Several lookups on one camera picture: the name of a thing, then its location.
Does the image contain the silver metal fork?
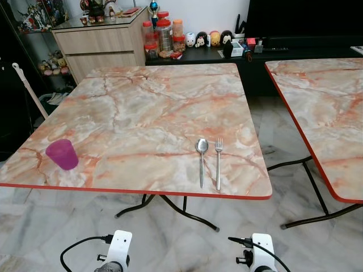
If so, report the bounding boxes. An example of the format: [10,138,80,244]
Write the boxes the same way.
[214,138,223,192]

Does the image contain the silver metal spoon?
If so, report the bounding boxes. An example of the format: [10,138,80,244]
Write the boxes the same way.
[196,138,209,189]

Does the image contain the marble pattern folding table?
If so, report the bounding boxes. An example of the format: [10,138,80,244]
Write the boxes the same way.
[265,57,363,230]
[0,62,273,232]

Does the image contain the purple plastic cup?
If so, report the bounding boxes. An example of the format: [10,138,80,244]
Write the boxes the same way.
[45,139,79,171]

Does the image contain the small white box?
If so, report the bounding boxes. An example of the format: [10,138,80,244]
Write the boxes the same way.
[230,41,245,57]

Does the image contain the black round plush toy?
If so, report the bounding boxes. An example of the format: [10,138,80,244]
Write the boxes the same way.
[221,30,234,46]
[196,32,210,48]

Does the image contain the yellow round plush toy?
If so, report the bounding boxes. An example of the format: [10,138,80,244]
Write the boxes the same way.
[210,31,222,48]

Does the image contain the white round plush toy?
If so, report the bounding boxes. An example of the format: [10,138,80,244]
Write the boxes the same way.
[185,32,197,49]

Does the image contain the small red lid jar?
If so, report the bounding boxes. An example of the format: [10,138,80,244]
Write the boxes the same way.
[145,44,160,60]

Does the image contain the large red lid snack jar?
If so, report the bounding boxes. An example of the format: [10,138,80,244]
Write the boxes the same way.
[155,19,174,57]

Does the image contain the orange snack jar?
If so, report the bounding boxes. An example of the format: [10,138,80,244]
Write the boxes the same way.
[172,19,185,38]

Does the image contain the pale slippers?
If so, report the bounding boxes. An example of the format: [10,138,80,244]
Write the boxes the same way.
[48,90,74,106]

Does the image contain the tall red lid jar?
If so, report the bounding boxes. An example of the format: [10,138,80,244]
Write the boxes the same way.
[142,21,155,47]

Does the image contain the black television screen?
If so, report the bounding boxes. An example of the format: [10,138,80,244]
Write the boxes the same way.
[244,0,363,41]

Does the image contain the light wooden drawer cabinet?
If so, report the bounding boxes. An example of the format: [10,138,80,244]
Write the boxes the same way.
[52,8,150,83]

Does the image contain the pile of plush toys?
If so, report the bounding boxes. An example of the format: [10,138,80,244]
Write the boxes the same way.
[38,50,70,78]

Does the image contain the white long stick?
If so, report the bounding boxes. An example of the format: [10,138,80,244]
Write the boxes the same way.
[12,62,49,120]

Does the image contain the dark potted ornament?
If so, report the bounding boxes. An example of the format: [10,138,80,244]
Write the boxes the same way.
[79,0,115,25]

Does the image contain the dark glass display shelf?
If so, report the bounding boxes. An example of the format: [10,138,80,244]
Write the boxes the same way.
[0,0,75,114]

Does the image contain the robot model figures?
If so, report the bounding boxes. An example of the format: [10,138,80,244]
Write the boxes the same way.
[16,0,64,32]

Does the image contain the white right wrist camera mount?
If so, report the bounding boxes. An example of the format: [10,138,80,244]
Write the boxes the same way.
[251,233,277,272]

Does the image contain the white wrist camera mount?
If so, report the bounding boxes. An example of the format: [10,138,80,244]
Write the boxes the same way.
[251,233,277,272]
[108,230,133,268]

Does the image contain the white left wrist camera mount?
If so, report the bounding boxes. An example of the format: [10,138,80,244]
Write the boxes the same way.
[108,230,133,268]

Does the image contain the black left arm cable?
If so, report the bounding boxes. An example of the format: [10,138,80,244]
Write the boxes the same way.
[60,235,114,272]

